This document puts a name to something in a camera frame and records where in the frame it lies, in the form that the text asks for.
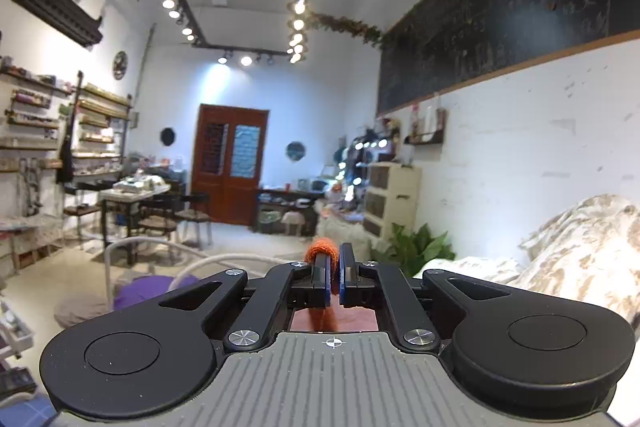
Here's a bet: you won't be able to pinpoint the beige floral quilt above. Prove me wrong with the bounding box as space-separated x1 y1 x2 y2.
414 194 640 325

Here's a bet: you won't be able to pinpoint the white top table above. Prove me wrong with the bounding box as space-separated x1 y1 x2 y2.
99 176 172 265

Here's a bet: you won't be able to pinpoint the large chalkboard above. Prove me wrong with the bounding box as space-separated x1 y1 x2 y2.
376 0 640 118

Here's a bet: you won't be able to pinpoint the lit vanity mirror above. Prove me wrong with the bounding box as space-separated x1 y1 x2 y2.
344 131 402 188

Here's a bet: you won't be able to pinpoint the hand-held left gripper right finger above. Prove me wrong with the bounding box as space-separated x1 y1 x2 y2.
338 243 512 354

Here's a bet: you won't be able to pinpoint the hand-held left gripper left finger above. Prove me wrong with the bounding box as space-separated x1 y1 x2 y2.
157 254 332 355

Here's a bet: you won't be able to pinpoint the grey floor cushion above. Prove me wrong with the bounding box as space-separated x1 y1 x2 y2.
53 294 117 329

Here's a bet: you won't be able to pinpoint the dark side table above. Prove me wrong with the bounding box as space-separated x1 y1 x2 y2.
256 186 327 234

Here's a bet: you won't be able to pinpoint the orange knit sweater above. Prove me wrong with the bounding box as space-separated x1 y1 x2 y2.
290 237 379 334

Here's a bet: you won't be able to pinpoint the purple cloth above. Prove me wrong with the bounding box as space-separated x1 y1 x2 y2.
113 274 202 312

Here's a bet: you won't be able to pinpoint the blue plaid bedsheet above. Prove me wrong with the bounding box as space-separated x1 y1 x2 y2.
0 393 57 427

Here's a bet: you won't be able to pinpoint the small dark wall shelf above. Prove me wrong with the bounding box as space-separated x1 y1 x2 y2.
403 94 449 147

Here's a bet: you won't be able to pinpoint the leafy garland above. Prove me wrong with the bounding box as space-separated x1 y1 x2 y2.
309 9 397 48

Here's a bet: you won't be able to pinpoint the dark metal chair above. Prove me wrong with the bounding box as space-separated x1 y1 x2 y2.
136 196 182 259
175 192 213 250

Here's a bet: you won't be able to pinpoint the wall shelves with goods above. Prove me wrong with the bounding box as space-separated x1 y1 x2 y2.
0 57 76 172

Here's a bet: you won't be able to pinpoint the green leafy plant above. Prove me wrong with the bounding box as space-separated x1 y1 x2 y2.
371 222 457 279

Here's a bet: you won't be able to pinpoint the white metal bed rail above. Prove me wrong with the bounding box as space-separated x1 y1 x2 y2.
102 236 292 304

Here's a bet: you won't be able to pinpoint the cream drawer cabinet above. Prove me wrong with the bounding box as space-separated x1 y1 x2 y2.
362 161 424 241

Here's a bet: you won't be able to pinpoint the wooden double door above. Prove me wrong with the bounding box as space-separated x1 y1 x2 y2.
191 103 271 228

